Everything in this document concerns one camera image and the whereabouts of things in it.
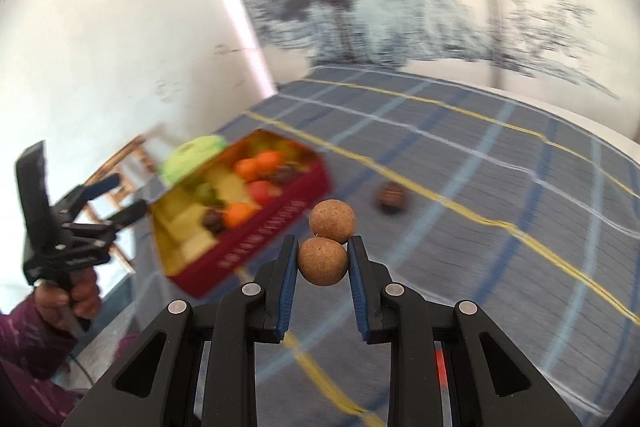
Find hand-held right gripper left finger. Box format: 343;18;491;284
62;234;300;427

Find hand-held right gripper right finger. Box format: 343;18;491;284
347;235;583;427

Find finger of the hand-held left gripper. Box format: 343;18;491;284
55;173;122;228
70;199;149;242

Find brown longan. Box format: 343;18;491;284
308;200;357;244
297;238;349;286

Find red tin box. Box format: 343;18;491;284
149;129;332;299

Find dark brown walnut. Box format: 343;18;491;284
204;208;227;234
272;163;303;184
375;182;410;214

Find person's left forearm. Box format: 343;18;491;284
0;292;80;380

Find person's left hand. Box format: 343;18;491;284
34;266;102;333

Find wooden chair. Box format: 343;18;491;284
82;124;171;275

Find grey plaid blanket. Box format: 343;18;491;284
65;66;640;427

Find ink landscape wall painting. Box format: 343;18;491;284
207;0;640;100

